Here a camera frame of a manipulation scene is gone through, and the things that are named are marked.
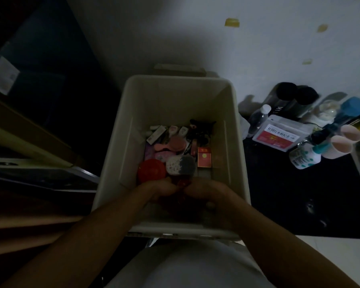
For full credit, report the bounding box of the blue plastic bottle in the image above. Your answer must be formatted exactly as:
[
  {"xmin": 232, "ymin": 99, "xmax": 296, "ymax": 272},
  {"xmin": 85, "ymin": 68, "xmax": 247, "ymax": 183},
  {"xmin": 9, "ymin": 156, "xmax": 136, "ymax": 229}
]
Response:
[{"xmin": 321, "ymin": 97, "xmax": 360, "ymax": 135}]

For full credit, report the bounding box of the white sticker label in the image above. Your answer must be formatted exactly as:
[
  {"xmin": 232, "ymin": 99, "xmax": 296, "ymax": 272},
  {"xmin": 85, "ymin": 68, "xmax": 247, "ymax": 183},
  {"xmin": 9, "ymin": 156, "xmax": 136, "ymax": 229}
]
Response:
[{"xmin": 0, "ymin": 56, "xmax": 20, "ymax": 96}]

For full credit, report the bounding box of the zip pouch red label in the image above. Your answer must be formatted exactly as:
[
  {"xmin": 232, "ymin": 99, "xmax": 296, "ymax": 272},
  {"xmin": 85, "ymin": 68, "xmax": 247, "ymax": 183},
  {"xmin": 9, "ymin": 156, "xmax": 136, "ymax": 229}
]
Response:
[{"xmin": 252, "ymin": 114, "xmax": 308, "ymax": 152}]

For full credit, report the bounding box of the person's right forearm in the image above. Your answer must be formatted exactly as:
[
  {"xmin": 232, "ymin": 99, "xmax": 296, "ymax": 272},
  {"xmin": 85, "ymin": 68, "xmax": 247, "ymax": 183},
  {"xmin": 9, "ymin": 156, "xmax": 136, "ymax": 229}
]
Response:
[{"xmin": 222, "ymin": 194, "xmax": 360, "ymax": 288}]

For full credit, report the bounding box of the white plastic storage bin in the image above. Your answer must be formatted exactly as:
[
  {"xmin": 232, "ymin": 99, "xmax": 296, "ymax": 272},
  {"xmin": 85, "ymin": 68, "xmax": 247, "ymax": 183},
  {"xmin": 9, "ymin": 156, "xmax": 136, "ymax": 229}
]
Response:
[{"xmin": 91, "ymin": 74, "xmax": 252, "ymax": 240}]

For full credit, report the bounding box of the black table countertop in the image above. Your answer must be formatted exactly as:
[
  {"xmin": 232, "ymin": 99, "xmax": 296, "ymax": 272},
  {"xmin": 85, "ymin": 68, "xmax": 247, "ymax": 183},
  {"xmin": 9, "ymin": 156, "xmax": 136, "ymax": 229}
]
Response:
[{"xmin": 238, "ymin": 98, "xmax": 360, "ymax": 240}]

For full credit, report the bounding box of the cream plush covered bottle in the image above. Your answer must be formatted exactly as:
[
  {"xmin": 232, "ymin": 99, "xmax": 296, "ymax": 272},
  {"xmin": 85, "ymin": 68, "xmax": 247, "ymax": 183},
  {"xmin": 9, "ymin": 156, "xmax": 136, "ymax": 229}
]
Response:
[{"xmin": 310, "ymin": 100, "xmax": 340, "ymax": 123}]

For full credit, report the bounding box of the orange red round jar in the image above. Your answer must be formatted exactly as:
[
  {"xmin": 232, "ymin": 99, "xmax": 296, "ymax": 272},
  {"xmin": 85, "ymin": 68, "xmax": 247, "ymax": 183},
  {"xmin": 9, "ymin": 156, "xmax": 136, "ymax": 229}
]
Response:
[{"xmin": 137, "ymin": 160, "xmax": 168, "ymax": 185}]

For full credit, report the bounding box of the red heart shaped tin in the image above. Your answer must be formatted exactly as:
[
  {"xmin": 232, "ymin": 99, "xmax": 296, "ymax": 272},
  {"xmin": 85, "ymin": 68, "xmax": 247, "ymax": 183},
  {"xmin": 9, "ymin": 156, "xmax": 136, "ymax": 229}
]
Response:
[{"xmin": 174, "ymin": 178, "xmax": 198, "ymax": 207}]

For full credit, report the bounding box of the white lotion bottle teal cap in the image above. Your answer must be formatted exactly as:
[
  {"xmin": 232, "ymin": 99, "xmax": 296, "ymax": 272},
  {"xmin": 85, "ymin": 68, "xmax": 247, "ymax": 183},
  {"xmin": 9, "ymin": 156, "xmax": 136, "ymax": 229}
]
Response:
[{"xmin": 289, "ymin": 142, "xmax": 328, "ymax": 170}]

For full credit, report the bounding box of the pink tissue pack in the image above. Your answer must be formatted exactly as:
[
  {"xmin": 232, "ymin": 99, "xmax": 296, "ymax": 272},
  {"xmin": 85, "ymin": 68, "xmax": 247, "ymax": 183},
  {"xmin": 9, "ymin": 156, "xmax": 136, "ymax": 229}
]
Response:
[{"xmin": 154, "ymin": 151, "xmax": 176, "ymax": 162}]

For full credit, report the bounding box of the person's left hand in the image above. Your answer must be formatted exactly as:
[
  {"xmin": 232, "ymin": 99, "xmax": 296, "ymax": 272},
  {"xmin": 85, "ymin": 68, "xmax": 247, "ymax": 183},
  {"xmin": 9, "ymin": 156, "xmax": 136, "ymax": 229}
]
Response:
[{"xmin": 138, "ymin": 178, "xmax": 180, "ymax": 204}]

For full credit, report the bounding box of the clear bottle white cap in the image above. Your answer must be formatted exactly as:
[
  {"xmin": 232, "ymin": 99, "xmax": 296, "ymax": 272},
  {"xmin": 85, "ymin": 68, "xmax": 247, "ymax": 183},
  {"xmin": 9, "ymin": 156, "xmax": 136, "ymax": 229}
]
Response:
[{"xmin": 247, "ymin": 104, "xmax": 272, "ymax": 138}]

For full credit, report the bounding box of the person's left forearm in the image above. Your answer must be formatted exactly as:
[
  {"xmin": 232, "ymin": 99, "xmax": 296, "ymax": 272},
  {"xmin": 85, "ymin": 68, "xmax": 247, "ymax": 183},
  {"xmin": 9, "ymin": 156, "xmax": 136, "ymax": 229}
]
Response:
[{"xmin": 0, "ymin": 188, "xmax": 150, "ymax": 288}]

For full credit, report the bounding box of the pink hairbrush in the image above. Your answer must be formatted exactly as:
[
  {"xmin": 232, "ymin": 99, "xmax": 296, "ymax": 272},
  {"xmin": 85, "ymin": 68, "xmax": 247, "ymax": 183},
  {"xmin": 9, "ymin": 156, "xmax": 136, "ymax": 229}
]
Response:
[{"xmin": 154, "ymin": 136, "xmax": 188, "ymax": 153}]

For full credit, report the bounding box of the white cup pink inside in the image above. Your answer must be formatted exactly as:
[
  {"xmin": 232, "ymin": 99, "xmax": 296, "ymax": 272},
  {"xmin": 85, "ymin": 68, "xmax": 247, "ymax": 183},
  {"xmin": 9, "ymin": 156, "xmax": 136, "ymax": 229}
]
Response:
[
  {"xmin": 322, "ymin": 134, "xmax": 353, "ymax": 159},
  {"xmin": 340, "ymin": 125, "xmax": 360, "ymax": 143}
]

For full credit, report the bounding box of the person's grey shirt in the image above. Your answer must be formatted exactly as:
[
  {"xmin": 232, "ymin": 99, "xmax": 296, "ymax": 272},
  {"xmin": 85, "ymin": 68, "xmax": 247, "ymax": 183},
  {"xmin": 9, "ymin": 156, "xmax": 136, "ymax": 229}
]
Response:
[{"xmin": 105, "ymin": 240, "xmax": 276, "ymax": 288}]

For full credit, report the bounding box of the small red box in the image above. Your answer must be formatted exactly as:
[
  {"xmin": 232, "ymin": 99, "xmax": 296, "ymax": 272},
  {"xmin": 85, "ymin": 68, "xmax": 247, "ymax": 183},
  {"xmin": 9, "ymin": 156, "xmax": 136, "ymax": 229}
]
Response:
[{"xmin": 197, "ymin": 146, "xmax": 213, "ymax": 169}]

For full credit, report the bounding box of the clear cotton swab box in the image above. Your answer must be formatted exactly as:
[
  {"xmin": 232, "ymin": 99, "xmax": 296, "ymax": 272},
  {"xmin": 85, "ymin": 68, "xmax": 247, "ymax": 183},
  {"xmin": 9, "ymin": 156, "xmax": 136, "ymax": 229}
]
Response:
[{"xmin": 165, "ymin": 155, "xmax": 196, "ymax": 177}]

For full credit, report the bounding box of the person's right hand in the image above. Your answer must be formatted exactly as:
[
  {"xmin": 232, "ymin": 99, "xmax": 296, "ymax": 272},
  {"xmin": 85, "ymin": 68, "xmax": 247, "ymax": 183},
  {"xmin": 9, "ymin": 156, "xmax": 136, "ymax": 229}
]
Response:
[{"xmin": 183, "ymin": 176, "xmax": 238, "ymax": 210}]

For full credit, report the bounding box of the purple packet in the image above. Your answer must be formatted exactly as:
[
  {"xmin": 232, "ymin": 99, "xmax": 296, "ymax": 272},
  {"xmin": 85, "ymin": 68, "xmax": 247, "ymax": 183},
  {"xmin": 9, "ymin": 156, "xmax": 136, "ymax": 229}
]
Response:
[{"xmin": 143, "ymin": 143, "xmax": 155, "ymax": 162}]

